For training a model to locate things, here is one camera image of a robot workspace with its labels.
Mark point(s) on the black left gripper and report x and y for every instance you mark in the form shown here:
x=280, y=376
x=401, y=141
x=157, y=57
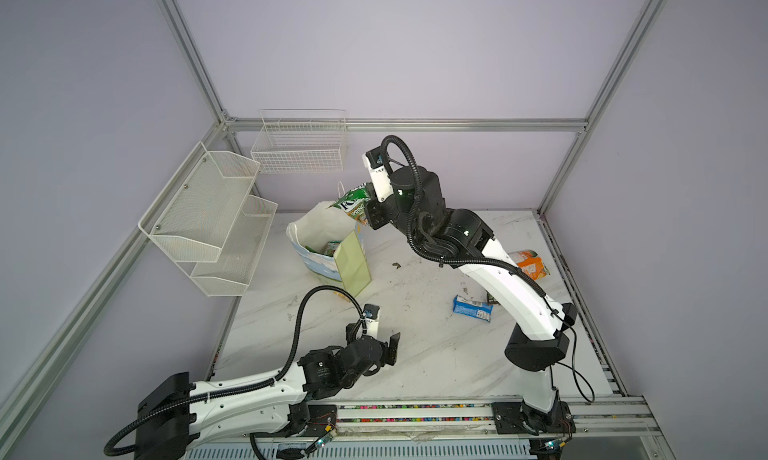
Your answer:
x=392, y=352

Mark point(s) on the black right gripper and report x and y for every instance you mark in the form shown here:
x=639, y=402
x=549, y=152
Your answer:
x=369, y=207

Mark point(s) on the green snack packet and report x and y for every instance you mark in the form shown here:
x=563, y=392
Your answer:
x=353, y=203

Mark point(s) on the small blue box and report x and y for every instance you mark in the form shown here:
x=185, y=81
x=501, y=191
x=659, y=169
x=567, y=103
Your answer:
x=472, y=309

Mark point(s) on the white green paper bag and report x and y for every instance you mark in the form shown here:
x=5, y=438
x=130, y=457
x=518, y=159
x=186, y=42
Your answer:
x=330, y=245

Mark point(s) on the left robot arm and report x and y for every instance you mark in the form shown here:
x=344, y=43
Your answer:
x=180, y=415

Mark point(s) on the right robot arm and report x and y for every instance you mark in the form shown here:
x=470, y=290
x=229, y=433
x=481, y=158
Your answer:
x=539, y=339

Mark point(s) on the orange snack box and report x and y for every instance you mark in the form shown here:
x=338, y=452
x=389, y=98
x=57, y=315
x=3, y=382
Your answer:
x=530, y=263

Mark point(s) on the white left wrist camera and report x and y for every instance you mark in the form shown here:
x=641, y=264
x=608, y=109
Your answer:
x=371, y=314

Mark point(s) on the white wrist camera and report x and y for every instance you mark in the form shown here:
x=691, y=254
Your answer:
x=371, y=314
x=374, y=162

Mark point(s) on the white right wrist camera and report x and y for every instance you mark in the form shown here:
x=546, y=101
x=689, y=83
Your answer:
x=374, y=162

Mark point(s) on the white wire wall basket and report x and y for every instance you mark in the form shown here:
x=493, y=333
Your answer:
x=301, y=141

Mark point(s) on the white mesh wall shelf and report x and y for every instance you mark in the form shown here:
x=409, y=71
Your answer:
x=210, y=223

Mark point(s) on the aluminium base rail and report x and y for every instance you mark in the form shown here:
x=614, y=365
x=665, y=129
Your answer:
x=615, y=428

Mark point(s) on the right rear frame post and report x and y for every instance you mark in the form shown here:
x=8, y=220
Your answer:
x=643, y=24

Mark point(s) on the aluminium frame post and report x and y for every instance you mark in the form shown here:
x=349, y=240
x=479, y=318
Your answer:
x=182, y=34

